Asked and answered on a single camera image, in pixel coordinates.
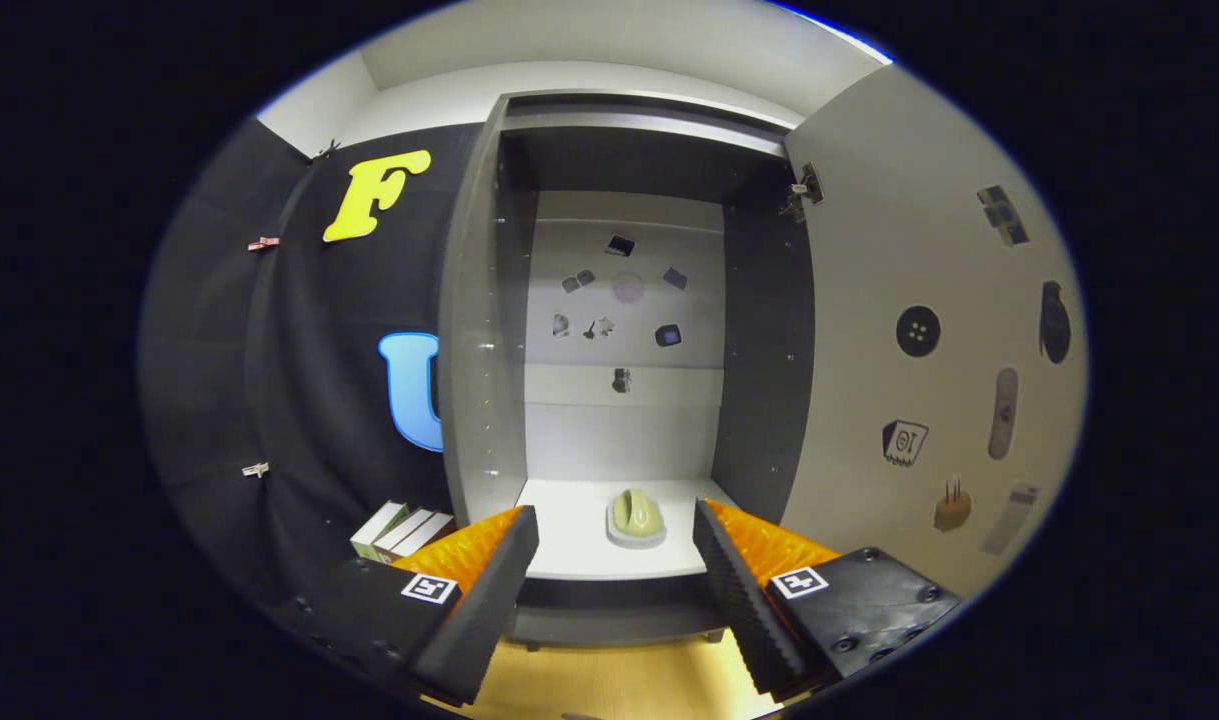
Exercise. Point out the black backdrop cloth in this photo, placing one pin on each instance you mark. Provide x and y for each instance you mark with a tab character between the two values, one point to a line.
299	400

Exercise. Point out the copper clip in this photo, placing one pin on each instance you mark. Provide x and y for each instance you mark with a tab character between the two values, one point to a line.
263	243

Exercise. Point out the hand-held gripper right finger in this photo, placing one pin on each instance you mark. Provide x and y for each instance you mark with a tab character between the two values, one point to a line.
744	605

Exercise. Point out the green book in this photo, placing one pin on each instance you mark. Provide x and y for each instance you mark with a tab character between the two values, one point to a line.
374	530

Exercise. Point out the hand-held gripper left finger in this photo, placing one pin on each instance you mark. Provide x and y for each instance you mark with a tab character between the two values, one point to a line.
489	605

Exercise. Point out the metal door hinge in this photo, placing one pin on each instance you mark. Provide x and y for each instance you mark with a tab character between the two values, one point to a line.
804	190

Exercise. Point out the grey cabinet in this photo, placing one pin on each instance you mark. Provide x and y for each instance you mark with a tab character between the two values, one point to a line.
619	440

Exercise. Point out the black clip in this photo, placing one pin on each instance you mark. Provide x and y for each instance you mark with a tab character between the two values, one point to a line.
327	150

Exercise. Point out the pale green oval object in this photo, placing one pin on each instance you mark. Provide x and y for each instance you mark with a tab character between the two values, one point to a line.
637	515

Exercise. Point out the grey book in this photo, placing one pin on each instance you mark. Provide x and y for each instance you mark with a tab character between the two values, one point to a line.
404	532

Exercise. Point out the silver clip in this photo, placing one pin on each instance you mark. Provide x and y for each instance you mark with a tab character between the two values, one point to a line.
255	469

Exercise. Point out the long ceiling light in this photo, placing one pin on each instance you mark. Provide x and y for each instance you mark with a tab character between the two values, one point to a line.
849	38

